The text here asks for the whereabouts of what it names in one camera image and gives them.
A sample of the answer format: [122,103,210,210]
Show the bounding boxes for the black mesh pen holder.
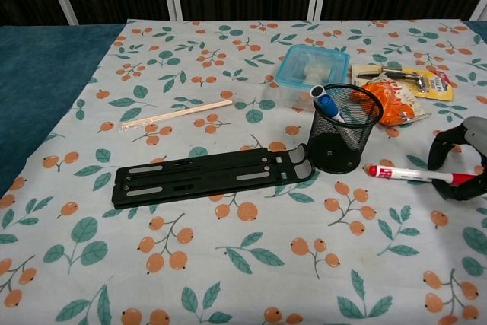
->
[306,83,384,176]

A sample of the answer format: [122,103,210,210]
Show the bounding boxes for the wrapped wooden chopsticks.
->
[119,98,234,130]

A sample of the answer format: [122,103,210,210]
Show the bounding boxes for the floral print tablecloth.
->
[0,18,487,325]

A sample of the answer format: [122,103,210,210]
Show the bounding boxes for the red cap marker pen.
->
[364,164,479,186]

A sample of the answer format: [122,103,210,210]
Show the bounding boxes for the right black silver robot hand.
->
[428,116,487,202]

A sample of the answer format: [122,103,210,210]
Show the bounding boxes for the black folding laptop stand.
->
[111,143,317,211]

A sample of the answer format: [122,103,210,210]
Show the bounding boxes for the blue and white marker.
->
[315,94,353,125]

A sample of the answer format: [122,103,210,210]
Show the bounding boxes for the yellow razor blister pack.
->
[350,62,457,102]

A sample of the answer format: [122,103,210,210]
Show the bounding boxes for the blue lidded plastic container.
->
[274,43,352,107]

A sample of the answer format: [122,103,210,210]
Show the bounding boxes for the orange snack bag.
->
[357,78,433,128]

